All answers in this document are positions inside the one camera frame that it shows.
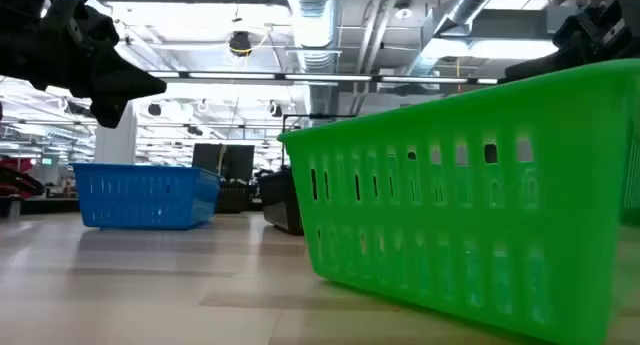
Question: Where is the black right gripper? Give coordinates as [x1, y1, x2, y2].
[504, 0, 640, 82]

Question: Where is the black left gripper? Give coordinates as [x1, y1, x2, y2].
[0, 0, 168, 129]

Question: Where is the black plastic basket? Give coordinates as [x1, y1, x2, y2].
[256, 167, 305, 236]
[215, 180, 259, 215]

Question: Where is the white building column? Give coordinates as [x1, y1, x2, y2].
[93, 102, 139, 165]

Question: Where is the green plastic basket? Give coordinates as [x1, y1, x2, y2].
[621, 129, 640, 226]
[277, 58, 640, 345]

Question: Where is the red object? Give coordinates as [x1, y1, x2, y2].
[0, 156, 36, 175]

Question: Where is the dark low counter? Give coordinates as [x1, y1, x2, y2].
[19, 197, 80, 216]

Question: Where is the blue plastic basket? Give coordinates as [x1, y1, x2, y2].
[69, 162, 224, 231]

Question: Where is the black computer monitor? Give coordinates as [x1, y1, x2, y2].
[192, 143, 256, 182]

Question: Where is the grey box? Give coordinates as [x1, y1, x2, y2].
[0, 194, 22, 219]

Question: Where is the silver slanted ceiling duct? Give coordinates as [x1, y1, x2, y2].
[404, 0, 505, 77]

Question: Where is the black ceiling device yellow cable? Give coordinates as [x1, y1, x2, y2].
[228, 30, 253, 58]

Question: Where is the silver round ceiling duct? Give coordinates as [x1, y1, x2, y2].
[287, 0, 341, 115]

